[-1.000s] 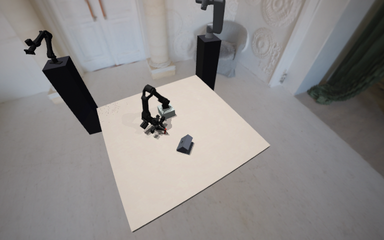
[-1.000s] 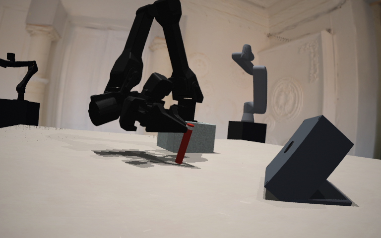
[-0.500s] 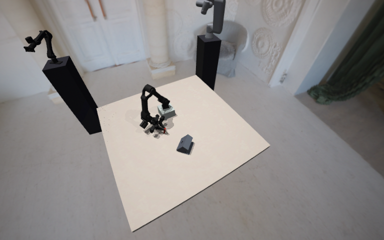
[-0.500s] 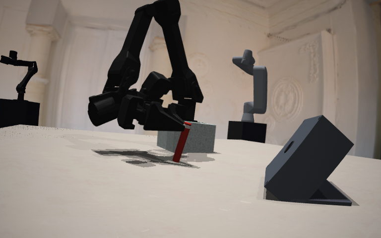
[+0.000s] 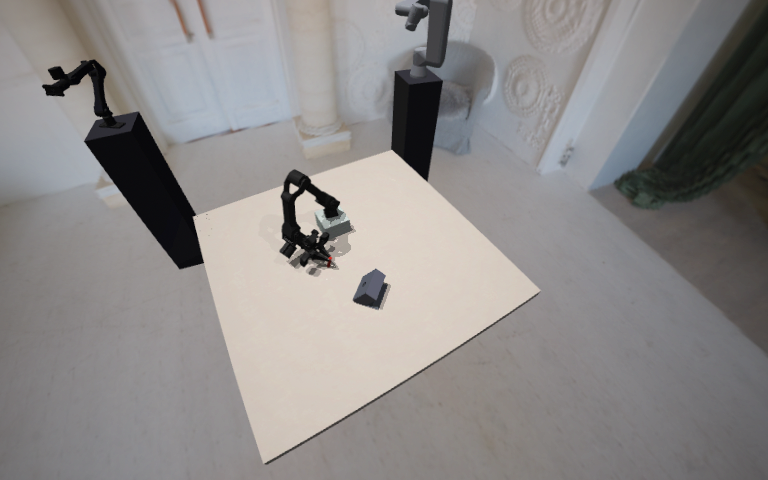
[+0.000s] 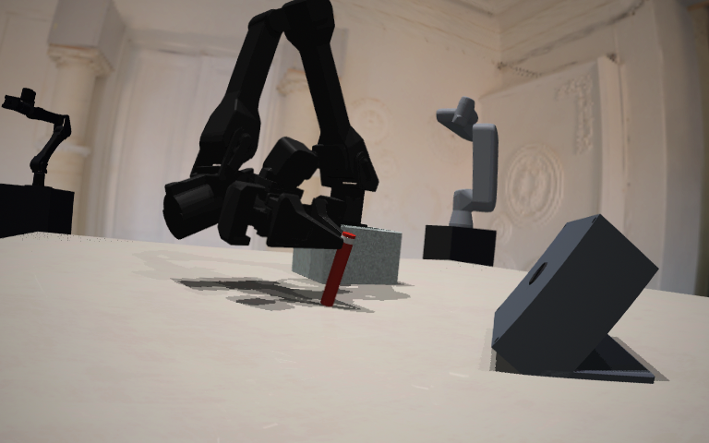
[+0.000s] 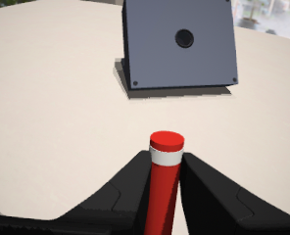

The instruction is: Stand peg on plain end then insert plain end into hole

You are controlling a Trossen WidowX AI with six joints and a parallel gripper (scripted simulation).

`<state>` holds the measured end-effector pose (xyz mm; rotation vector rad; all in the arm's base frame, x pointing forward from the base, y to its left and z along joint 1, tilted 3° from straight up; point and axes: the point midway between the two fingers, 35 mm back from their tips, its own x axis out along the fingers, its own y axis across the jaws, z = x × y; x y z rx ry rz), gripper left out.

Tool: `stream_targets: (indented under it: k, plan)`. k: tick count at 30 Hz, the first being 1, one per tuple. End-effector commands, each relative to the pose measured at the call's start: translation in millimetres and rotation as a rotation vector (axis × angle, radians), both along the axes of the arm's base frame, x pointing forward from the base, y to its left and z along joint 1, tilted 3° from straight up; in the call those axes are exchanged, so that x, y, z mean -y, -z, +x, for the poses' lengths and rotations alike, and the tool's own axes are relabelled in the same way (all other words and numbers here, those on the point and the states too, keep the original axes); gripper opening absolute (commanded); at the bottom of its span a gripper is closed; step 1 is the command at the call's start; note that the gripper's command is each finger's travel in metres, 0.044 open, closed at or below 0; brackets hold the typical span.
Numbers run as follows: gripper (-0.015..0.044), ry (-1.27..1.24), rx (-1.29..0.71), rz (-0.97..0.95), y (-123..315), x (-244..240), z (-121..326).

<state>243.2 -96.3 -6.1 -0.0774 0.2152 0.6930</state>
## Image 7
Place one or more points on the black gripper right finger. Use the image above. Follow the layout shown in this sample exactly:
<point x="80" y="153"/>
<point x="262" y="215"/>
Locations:
<point x="214" y="205"/>

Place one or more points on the red peg with white band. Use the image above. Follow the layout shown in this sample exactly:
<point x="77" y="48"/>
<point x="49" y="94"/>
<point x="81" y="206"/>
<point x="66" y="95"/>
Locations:
<point x="165" y="150"/>

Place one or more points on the dark grey sloped panel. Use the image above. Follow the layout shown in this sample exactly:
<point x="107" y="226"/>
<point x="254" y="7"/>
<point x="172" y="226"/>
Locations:
<point x="178" y="43"/>

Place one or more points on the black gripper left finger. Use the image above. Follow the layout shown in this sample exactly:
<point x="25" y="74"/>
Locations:
<point x="117" y="208"/>

